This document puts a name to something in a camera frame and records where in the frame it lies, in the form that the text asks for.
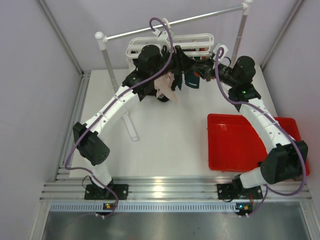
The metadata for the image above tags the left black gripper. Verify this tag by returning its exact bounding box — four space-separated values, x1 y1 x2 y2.
150 44 197 80

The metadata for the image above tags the white metal drying rack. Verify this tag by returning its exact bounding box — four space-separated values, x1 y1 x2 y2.
94 0 255 143

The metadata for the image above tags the orange sock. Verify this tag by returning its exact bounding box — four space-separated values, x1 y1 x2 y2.
194 47 211 79

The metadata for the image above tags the black sock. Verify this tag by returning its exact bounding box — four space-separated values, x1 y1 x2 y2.
156 95 170 103

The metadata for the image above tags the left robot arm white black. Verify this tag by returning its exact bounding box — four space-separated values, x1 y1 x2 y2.
72 44 197 199

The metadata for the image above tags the dark green sock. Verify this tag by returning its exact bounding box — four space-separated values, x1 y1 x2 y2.
171 74 183 91

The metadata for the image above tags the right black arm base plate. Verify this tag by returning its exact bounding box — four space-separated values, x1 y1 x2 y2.
216 183 263 202

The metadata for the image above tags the grey slotted cable duct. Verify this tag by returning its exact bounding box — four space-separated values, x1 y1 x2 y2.
49 201 251 213

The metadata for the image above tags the red plastic tray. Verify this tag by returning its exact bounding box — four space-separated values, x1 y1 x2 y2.
207 113 301 173

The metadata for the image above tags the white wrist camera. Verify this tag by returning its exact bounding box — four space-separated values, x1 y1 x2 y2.
213 43 229 61
153 29 172 49

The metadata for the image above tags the pink sock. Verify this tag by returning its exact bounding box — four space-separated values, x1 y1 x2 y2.
154 72 178 103

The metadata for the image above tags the aluminium rail frame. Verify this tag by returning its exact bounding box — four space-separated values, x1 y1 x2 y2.
39 176 313 203

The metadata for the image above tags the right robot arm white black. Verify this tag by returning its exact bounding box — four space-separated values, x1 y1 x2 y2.
197 54 308 199

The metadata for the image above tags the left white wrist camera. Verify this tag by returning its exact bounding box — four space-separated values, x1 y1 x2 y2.
153 29 172 49

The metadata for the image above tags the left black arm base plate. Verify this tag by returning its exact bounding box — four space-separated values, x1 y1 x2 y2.
84 184 129 201

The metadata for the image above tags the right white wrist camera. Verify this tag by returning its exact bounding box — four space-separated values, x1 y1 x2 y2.
213 43 229 61

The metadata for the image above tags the white clip sock hanger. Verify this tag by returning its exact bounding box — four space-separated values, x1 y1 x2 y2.
125 18 214 63

